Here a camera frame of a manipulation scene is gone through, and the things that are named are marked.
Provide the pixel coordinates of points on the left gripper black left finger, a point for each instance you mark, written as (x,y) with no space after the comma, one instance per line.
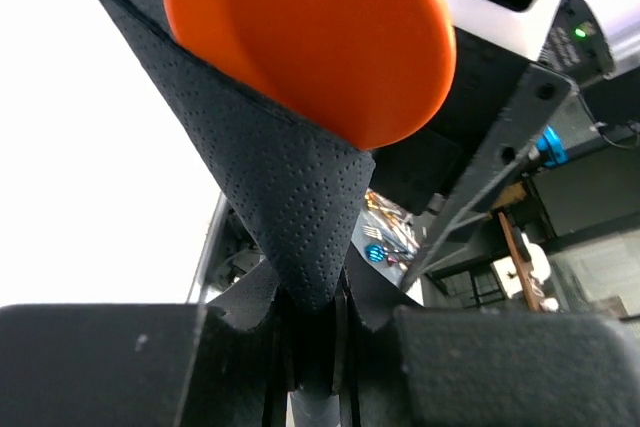
(235,372)

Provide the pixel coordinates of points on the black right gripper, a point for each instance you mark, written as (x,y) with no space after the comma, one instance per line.
(429,162)

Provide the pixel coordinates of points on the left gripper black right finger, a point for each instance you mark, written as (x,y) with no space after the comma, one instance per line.
(373,389)

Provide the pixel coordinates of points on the black paper napkin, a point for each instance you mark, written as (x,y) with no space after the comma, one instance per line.
(295,188)

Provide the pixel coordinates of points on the orange plastic spoon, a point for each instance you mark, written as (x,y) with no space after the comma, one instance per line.
(372,72)

